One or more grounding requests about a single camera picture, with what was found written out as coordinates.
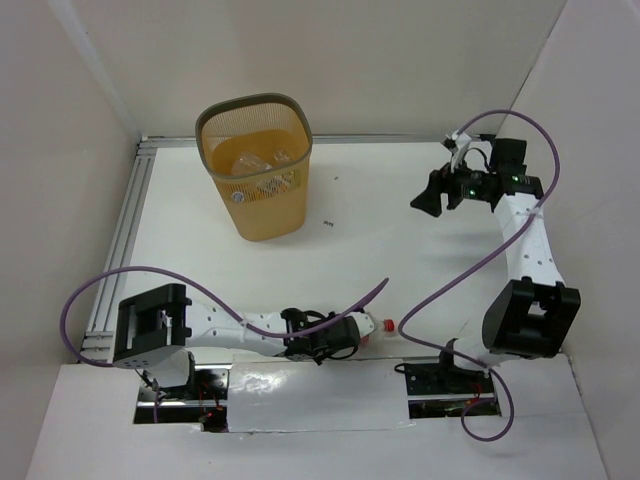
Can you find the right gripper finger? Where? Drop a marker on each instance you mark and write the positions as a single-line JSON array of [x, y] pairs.
[[428, 201], [440, 180]]

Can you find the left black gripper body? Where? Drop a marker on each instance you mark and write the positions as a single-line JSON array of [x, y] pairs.
[[345, 333]]

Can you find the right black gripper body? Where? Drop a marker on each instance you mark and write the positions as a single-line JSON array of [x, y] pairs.
[[467, 185]]

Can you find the red label red cap bottle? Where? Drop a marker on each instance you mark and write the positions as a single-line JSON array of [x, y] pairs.
[[385, 329]]

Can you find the green plastic bottle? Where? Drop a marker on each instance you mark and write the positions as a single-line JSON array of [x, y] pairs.
[[292, 179]]

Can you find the orange label yellow cap bottle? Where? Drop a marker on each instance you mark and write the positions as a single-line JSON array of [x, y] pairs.
[[272, 187]]

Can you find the white orange label bottle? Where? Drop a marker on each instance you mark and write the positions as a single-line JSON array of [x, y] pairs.
[[248, 164]]

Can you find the clear bottle white cap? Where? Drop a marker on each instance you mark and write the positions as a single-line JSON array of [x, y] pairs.
[[281, 157]]

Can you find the blue label plastic bottle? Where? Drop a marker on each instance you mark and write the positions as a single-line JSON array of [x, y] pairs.
[[239, 197]]

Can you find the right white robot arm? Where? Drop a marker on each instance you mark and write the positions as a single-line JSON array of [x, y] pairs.
[[532, 315]]

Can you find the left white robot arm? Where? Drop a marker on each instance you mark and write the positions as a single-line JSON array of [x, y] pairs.
[[156, 329]]

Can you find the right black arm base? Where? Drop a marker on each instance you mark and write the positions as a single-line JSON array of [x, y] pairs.
[[435, 393]]

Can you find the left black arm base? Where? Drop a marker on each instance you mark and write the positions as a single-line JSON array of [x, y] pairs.
[[201, 402]]

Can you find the orange mesh waste bin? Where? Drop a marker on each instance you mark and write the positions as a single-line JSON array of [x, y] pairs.
[[259, 124]]

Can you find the white taped cover plate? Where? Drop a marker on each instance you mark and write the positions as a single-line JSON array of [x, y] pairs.
[[279, 397]]

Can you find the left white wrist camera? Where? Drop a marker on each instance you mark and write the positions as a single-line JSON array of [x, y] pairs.
[[365, 323]]

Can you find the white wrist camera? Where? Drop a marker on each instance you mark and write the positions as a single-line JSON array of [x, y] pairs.
[[457, 143], [365, 323]]

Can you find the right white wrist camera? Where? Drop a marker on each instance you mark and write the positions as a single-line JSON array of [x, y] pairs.
[[457, 143]]

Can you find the aluminium frame rail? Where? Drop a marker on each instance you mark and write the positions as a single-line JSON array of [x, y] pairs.
[[360, 231]]

